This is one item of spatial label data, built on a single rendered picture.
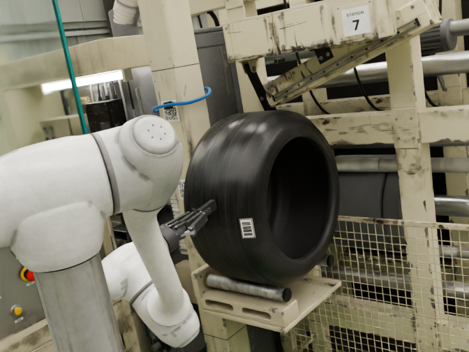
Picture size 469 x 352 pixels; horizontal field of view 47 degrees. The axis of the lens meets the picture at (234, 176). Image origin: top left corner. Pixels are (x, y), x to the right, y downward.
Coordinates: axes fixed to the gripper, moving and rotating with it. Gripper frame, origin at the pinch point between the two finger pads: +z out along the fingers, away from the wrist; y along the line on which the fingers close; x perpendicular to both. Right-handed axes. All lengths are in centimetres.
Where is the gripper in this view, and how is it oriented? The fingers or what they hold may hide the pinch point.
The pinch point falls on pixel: (206, 209)
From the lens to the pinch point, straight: 157.1
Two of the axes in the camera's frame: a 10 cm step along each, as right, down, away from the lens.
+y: -7.6, -0.2, 6.5
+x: 2.5, 9.1, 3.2
